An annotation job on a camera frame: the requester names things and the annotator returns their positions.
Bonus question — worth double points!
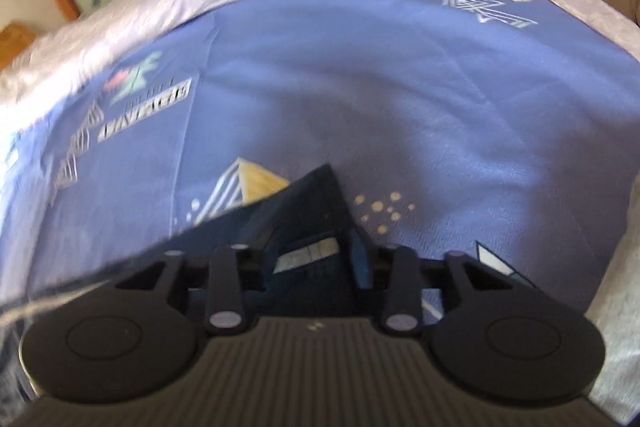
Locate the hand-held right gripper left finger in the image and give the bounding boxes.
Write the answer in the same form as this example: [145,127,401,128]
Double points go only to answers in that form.
[114,245,272,337]

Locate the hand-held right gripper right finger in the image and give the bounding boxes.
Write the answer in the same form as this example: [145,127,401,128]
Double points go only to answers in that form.
[351,228,539,334]

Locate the navy blue pants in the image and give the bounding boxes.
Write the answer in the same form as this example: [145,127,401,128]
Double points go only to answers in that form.
[0,164,383,323]

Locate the blue printed bed sheet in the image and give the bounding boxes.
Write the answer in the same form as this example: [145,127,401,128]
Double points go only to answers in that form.
[0,0,640,358]

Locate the wooden headboard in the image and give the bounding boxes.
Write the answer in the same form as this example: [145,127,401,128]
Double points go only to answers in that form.
[0,22,38,70]

